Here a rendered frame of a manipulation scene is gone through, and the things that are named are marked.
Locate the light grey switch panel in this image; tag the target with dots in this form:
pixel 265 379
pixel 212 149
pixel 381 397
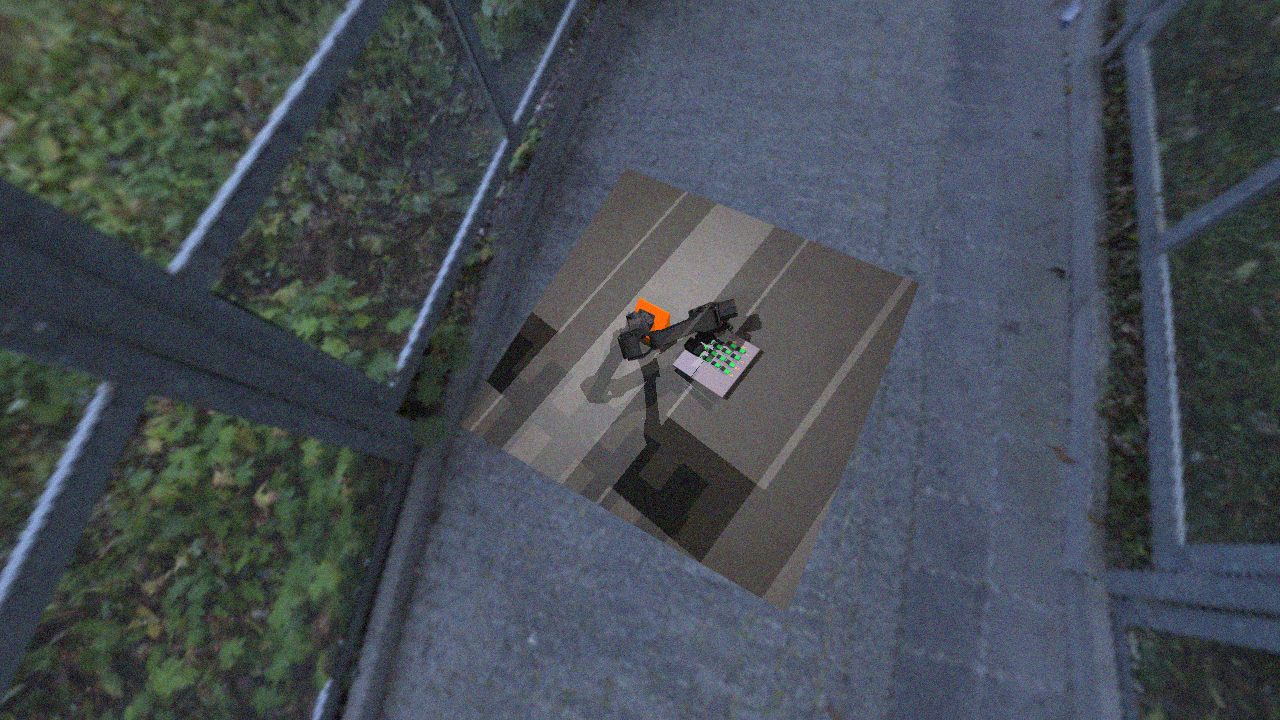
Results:
pixel 719 366

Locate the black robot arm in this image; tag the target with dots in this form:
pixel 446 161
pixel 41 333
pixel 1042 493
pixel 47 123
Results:
pixel 704 319

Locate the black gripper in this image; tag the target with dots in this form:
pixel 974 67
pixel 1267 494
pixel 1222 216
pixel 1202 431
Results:
pixel 695 346

